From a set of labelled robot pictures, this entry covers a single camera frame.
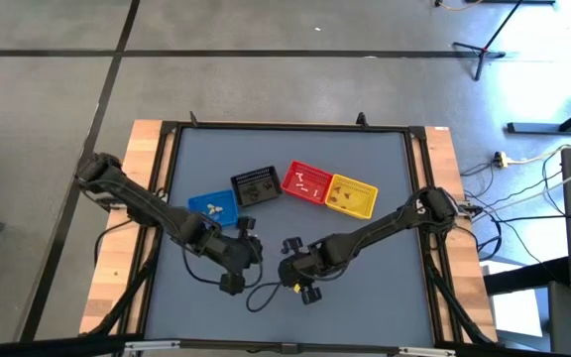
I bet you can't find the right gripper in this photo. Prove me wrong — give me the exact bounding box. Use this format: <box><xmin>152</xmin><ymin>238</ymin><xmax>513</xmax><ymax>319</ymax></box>
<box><xmin>277</xmin><ymin>250</ymin><xmax>327</xmax><ymax>306</ymax></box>

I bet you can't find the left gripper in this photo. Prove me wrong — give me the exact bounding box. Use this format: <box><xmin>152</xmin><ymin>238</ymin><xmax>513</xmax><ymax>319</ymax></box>
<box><xmin>208</xmin><ymin>231</ymin><xmax>266</xmax><ymax>296</ymax></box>

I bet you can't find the blue plastic basket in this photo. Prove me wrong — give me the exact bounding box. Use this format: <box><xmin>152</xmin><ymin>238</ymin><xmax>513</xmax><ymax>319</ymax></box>
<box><xmin>187</xmin><ymin>188</ymin><xmax>240</xmax><ymax>230</ymax></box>

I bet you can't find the yellow plastic basket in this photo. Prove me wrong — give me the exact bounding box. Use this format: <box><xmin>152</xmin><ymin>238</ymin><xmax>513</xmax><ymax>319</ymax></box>
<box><xmin>324</xmin><ymin>174</ymin><xmax>380</xmax><ymax>220</ymax></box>

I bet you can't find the black plastic basket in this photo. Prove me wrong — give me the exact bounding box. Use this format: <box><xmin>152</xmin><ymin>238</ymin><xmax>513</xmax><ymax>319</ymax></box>
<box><xmin>229</xmin><ymin>165</ymin><xmax>285</xmax><ymax>208</ymax></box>

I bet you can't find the red plastic basket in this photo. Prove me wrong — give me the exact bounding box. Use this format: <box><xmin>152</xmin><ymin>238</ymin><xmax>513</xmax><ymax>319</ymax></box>
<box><xmin>281</xmin><ymin>160</ymin><xmax>335</xmax><ymax>206</ymax></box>

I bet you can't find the wooden table side board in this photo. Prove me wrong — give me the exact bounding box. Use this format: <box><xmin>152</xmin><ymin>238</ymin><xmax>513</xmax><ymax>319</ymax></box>
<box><xmin>79</xmin><ymin>118</ymin><xmax>177</xmax><ymax>338</ymax></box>
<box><xmin>421</xmin><ymin>126</ymin><xmax>499</xmax><ymax>343</ymax></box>

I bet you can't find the black tripod stand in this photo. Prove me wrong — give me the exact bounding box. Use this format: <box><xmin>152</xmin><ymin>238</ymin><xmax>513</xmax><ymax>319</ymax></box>
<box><xmin>451</xmin><ymin>0</ymin><xmax>557</xmax><ymax>82</ymax></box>

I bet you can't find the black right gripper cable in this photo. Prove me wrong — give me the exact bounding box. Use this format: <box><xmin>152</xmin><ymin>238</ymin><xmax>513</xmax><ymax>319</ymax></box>
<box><xmin>245</xmin><ymin>281</ymin><xmax>294</xmax><ymax>314</ymax></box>

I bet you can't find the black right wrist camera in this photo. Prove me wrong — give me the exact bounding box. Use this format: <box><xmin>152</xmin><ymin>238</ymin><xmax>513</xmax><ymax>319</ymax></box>
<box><xmin>281</xmin><ymin>236</ymin><xmax>305</xmax><ymax>255</ymax></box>

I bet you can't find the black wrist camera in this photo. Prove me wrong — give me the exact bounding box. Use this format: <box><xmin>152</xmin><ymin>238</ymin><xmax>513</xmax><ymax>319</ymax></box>
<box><xmin>236</xmin><ymin>214</ymin><xmax>258</xmax><ymax>233</ymax></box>
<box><xmin>281</xmin><ymin>236</ymin><xmax>305</xmax><ymax>255</ymax></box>

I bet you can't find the aluminium camera rig bar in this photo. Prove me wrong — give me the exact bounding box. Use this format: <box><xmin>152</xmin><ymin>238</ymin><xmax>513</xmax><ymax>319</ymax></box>
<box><xmin>0</xmin><ymin>334</ymin><xmax>571</xmax><ymax>357</ymax></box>

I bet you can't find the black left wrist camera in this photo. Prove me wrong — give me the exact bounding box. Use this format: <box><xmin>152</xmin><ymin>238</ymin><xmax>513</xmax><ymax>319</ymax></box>
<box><xmin>236</xmin><ymin>214</ymin><xmax>258</xmax><ymax>233</ymax></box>

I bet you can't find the black corrugated cable hose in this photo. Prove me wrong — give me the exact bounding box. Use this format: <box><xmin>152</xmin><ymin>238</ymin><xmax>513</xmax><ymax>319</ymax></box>
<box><xmin>84</xmin><ymin>242</ymin><xmax>161</xmax><ymax>338</ymax></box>
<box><xmin>423</xmin><ymin>247</ymin><xmax>498</xmax><ymax>346</ymax></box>

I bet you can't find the black arm base cable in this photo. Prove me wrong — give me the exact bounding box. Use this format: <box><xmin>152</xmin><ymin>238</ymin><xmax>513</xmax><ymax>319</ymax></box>
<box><xmin>93</xmin><ymin>219</ymin><xmax>136</xmax><ymax>267</ymax></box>

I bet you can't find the black table frame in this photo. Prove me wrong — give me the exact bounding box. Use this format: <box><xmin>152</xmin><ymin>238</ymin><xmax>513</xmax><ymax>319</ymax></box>
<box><xmin>139</xmin><ymin>111</ymin><xmax>458</xmax><ymax>348</ymax></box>

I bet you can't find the black floor cable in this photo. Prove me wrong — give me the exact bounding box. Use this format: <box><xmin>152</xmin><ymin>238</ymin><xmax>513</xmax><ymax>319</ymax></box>
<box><xmin>458</xmin><ymin>161</ymin><xmax>571</xmax><ymax>269</ymax></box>

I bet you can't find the white floor cable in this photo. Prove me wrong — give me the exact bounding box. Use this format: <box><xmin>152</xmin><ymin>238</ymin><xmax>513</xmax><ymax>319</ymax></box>
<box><xmin>473</xmin><ymin>156</ymin><xmax>571</xmax><ymax>214</ymax></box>

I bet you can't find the cream power cable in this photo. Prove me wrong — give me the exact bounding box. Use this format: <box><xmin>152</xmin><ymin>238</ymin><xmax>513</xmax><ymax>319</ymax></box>
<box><xmin>507</xmin><ymin>133</ymin><xmax>571</xmax><ymax>166</ymax></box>

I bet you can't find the black desk leg frame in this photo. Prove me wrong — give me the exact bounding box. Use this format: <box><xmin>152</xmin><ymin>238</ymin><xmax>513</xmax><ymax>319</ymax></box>
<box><xmin>507</xmin><ymin>93</ymin><xmax>571</xmax><ymax>136</ymax></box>

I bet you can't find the yellow floor cable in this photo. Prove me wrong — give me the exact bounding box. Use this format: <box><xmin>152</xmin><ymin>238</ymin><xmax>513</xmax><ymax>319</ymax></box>
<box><xmin>432</xmin><ymin>0</ymin><xmax>485</xmax><ymax>13</ymax></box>

